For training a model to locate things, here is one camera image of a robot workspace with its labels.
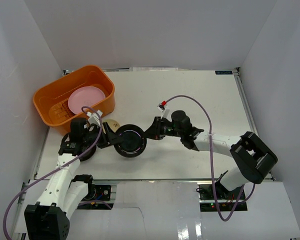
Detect beige small plate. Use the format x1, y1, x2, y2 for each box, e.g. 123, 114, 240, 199
104, 118, 121, 133

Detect white paper sheets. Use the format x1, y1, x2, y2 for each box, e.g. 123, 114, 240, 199
129, 67, 179, 72

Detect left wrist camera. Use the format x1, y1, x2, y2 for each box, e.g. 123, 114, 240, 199
86, 110, 103, 127

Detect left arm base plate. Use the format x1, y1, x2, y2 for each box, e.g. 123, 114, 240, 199
82, 184, 112, 205

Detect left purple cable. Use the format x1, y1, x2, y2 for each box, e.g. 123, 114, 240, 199
3, 106, 113, 240

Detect purple cable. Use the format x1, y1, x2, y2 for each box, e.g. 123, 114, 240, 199
3, 106, 113, 240
164, 95, 256, 222

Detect orange plastic bin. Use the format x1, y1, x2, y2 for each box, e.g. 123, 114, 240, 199
32, 65, 116, 136

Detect black plate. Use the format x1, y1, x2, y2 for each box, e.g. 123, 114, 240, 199
61, 133, 98, 161
114, 124, 147, 158

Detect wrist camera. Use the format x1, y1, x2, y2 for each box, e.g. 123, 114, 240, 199
86, 110, 103, 127
157, 101, 170, 120

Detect blue label sticker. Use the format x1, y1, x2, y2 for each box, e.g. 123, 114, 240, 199
215, 70, 233, 75

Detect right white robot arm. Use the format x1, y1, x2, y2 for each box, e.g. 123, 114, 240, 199
145, 110, 278, 200

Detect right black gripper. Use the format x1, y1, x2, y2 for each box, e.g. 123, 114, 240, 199
141, 116, 184, 141

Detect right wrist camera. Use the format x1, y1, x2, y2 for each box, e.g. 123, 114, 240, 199
157, 101, 170, 120

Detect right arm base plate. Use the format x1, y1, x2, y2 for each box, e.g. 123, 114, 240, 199
196, 184, 248, 213

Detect pink plastic plate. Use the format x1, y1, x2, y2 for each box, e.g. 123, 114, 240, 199
67, 86, 106, 115

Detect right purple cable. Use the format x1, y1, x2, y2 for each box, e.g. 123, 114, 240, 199
164, 95, 256, 222

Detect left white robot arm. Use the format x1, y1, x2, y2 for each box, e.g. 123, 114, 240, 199
24, 117, 121, 240

